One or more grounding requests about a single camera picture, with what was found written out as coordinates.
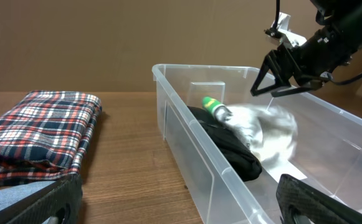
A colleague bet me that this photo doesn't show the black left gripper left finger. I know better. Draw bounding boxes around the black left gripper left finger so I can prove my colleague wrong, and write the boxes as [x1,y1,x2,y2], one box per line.
[0,174,83,224]

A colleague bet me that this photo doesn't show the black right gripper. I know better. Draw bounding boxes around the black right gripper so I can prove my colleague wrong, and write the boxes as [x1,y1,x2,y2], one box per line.
[250,26,355,98]

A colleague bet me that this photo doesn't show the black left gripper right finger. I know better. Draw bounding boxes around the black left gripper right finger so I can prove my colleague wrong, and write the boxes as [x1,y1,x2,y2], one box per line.
[276,174,362,224]

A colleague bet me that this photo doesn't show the white printed t-shirt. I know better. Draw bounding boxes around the white printed t-shirt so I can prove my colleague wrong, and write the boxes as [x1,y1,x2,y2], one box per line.
[201,96,298,163]

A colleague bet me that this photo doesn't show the black garment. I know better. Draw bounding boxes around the black garment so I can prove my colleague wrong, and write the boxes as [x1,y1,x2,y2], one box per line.
[188,106,262,182]

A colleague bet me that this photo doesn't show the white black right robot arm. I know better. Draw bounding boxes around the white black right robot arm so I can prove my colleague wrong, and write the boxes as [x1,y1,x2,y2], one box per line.
[250,0,362,98]

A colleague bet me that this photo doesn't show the folded blue denim jeans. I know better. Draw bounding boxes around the folded blue denim jeans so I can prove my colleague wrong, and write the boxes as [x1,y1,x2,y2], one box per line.
[0,181,54,211]

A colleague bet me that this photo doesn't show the folded plaid flannel shirt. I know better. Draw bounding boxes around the folded plaid flannel shirt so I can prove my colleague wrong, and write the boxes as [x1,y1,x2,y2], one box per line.
[0,90,102,186]

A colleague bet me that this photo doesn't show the clear plastic storage bin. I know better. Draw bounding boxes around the clear plastic storage bin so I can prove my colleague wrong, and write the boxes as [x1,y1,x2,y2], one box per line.
[152,64,362,223]

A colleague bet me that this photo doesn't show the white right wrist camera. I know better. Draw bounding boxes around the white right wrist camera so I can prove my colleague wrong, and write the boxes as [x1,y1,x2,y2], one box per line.
[264,12,307,48]

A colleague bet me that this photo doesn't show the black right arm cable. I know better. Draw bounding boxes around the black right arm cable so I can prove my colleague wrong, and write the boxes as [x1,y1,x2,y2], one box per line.
[328,60,362,86]

